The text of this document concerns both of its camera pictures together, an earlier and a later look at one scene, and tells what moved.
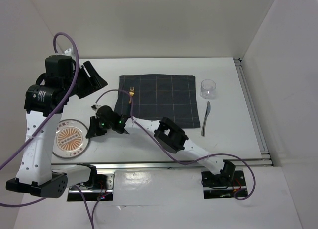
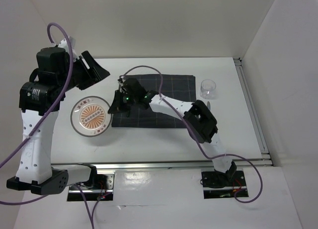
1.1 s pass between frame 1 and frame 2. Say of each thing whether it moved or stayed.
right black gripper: moved
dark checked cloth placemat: stayed
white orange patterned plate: moved
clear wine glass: stayed
